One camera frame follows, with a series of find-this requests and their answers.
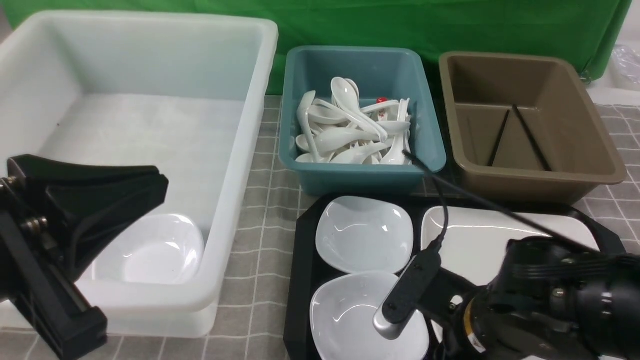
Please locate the grey checked tablecloth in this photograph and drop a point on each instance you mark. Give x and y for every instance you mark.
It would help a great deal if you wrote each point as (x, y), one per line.
(249, 321)

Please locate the white spoon left leaning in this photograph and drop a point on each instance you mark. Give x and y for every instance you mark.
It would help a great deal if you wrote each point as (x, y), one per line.
(303, 119)

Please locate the brown plastic bin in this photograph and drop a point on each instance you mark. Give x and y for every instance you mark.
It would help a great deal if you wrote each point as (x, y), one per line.
(479, 87)

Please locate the large white square plate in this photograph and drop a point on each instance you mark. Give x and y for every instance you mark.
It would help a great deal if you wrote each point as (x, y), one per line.
(475, 241)

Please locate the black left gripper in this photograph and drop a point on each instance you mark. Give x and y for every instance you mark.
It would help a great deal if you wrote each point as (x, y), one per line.
(56, 218)

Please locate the black chopstick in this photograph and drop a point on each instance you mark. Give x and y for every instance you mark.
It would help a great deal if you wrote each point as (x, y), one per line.
(498, 139)
(531, 138)

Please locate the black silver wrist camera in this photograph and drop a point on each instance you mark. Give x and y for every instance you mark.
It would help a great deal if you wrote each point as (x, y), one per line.
(400, 304)

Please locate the white spoon upright back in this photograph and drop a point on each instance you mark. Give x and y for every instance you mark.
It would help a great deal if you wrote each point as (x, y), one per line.
(354, 87)

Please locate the black serving tray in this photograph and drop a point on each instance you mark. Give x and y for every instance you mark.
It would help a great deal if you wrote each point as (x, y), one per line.
(309, 271)

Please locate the white spoon front right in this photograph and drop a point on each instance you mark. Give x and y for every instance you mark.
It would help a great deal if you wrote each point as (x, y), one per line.
(395, 155)

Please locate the clear plastic bag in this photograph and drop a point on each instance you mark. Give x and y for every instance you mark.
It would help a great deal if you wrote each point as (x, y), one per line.
(625, 67)

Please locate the white ceramic soup spoon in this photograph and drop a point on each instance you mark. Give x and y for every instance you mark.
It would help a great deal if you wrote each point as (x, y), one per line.
(346, 100)

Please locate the white bowl tray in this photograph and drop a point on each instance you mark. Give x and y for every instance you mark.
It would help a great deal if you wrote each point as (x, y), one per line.
(357, 234)
(342, 327)

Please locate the large translucent white bin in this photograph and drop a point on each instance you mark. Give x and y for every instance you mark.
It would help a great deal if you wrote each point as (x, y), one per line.
(182, 92)

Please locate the white bowl in bin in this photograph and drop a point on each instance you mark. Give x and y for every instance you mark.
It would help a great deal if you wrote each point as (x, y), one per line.
(161, 249)

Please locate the green backdrop cloth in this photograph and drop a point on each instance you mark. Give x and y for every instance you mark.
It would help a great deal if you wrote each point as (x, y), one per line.
(581, 32)

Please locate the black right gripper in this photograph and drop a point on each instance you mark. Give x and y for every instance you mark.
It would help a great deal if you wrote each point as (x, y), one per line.
(549, 300)

